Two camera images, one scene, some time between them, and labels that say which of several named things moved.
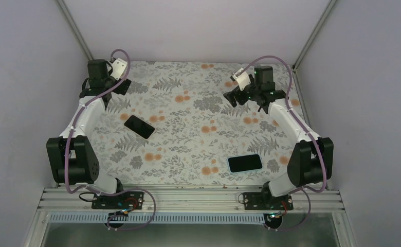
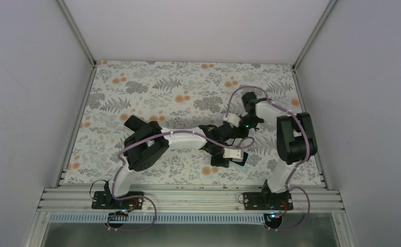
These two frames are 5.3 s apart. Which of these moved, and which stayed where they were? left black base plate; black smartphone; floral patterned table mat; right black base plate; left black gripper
Moved: left black gripper; black smartphone
Stayed: right black base plate; left black base plate; floral patterned table mat
